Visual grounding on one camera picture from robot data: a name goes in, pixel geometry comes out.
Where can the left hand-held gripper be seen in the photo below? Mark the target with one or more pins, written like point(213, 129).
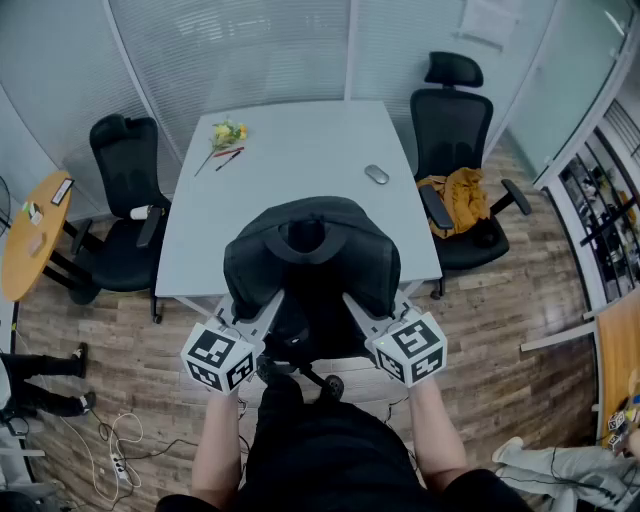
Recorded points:
point(215, 357)

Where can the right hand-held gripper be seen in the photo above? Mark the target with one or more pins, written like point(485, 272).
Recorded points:
point(412, 350)

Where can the black backpack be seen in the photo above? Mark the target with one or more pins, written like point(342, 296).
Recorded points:
point(250, 260)

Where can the person's right forearm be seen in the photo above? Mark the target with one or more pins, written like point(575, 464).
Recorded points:
point(437, 435)

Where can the person's left forearm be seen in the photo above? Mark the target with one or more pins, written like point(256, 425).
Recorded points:
point(217, 450)

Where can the black swivel chair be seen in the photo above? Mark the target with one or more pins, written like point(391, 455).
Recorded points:
point(332, 385)

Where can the grey computer mouse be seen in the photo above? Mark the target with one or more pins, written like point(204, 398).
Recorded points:
point(376, 174)

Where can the mustard yellow cloth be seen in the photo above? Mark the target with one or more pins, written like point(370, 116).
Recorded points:
point(462, 197)

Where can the white paper cup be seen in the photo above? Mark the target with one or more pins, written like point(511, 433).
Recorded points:
point(139, 212)

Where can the black pen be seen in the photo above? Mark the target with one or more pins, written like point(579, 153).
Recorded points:
point(228, 160)

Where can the red pen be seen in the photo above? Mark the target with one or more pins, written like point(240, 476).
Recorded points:
point(229, 151)

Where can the person's black clothing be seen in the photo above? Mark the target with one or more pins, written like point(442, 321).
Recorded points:
point(325, 460)

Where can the grey table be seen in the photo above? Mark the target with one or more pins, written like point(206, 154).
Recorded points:
point(300, 150)

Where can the yellow artificial flowers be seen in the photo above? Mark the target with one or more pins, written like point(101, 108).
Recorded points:
point(225, 132)

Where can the black office chair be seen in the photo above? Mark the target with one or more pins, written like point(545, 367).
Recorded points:
point(125, 165)

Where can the black mesh chair with headrest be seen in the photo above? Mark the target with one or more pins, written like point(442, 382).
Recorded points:
point(450, 125)

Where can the white power strip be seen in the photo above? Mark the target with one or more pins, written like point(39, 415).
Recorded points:
point(119, 466)

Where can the round wooden table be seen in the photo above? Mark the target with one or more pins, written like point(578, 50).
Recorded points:
point(30, 260)

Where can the small green white box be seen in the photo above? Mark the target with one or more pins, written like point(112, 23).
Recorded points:
point(34, 214)

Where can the white storage shelf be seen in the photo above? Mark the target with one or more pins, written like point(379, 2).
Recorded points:
point(600, 210)

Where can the wooden desk with white frame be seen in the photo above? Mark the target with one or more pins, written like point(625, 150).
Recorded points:
point(620, 350)

